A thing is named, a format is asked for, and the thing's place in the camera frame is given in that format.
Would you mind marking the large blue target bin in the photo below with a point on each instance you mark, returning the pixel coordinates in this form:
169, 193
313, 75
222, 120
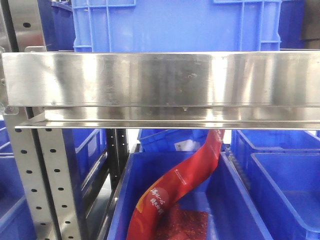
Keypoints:
176, 25

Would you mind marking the blue bin holding bag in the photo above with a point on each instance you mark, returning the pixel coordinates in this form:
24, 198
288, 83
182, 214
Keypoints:
232, 214

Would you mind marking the blue bin lower right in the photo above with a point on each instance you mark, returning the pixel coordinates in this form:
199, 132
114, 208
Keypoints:
286, 191

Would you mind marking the red snack bag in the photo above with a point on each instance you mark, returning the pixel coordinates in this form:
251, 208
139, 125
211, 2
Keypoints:
173, 185

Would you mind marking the stainless steel shelf rail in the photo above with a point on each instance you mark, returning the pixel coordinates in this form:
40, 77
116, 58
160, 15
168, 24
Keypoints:
186, 90

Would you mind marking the perforated steel shelf post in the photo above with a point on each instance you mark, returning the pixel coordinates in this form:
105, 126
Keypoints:
47, 164

